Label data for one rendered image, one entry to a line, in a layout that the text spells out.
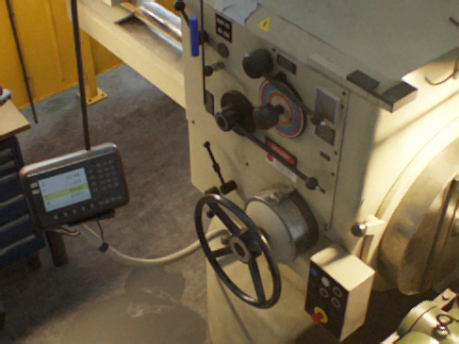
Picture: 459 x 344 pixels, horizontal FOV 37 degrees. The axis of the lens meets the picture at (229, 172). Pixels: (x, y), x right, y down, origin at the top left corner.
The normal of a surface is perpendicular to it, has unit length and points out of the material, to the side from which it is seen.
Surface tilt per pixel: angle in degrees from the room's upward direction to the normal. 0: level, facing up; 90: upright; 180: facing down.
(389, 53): 0
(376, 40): 0
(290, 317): 0
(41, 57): 90
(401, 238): 73
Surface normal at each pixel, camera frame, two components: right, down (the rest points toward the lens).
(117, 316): 0.00, -0.73
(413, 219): -0.65, -0.02
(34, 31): 0.65, 0.52
